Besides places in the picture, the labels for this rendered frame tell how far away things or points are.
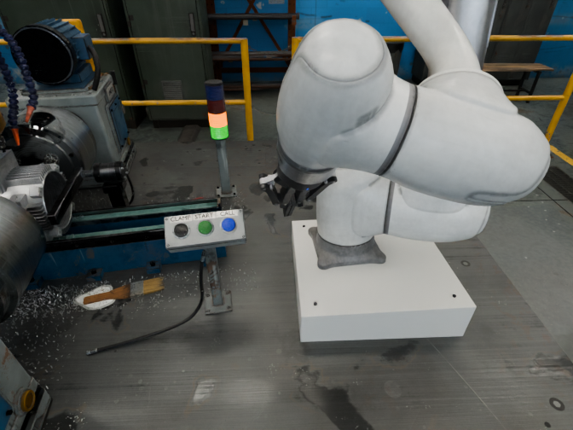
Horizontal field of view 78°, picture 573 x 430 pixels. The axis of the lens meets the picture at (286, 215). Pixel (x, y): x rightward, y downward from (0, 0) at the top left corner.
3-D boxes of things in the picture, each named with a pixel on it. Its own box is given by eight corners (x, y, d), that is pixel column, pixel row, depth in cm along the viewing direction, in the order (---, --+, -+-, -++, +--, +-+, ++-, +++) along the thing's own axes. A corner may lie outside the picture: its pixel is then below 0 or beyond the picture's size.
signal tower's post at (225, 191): (216, 199, 134) (200, 85, 110) (215, 188, 141) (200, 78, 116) (237, 196, 135) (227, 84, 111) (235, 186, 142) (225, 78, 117)
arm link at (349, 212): (323, 210, 105) (325, 139, 94) (386, 218, 100) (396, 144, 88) (309, 241, 92) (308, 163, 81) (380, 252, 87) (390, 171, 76)
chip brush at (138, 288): (83, 309, 92) (82, 307, 91) (85, 295, 96) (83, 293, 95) (164, 290, 97) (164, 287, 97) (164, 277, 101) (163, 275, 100)
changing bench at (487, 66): (526, 95, 496) (539, 63, 471) (540, 103, 470) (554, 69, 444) (426, 95, 495) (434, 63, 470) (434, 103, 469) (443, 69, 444)
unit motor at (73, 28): (49, 153, 133) (-5, 27, 109) (73, 121, 159) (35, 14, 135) (121, 148, 137) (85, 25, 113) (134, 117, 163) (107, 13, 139)
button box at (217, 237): (170, 253, 79) (164, 248, 74) (167, 223, 81) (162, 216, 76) (246, 244, 81) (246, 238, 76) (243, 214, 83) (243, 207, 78)
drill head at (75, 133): (-3, 221, 103) (-51, 141, 89) (45, 159, 136) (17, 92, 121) (88, 212, 107) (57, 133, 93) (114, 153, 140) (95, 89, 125)
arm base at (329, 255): (362, 217, 111) (364, 202, 108) (387, 263, 93) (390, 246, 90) (305, 223, 110) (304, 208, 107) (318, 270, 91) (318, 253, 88)
